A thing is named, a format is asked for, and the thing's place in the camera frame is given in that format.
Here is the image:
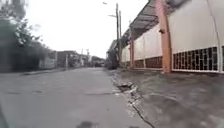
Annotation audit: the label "grey asphalt road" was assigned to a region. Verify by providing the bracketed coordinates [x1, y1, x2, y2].
[0, 66, 153, 128]

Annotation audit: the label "vehicle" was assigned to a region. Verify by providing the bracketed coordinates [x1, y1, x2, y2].
[93, 58, 106, 68]

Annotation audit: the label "dark bush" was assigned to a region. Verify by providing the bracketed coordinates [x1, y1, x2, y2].
[105, 48, 121, 70]

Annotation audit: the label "trees and bushes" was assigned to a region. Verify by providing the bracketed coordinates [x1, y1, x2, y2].
[0, 0, 58, 74]

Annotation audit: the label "utility pole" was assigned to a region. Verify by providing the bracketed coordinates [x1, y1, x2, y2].
[108, 2, 123, 64]

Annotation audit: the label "white wall with orange pillars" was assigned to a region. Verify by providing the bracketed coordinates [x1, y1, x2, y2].
[120, 0, 224, 74]

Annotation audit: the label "grey concrete verge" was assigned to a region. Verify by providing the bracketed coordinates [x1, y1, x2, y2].
[108, 68, 224, 128]

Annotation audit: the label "low buildings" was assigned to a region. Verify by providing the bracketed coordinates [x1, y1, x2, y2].
[39, 49, 93, 70]

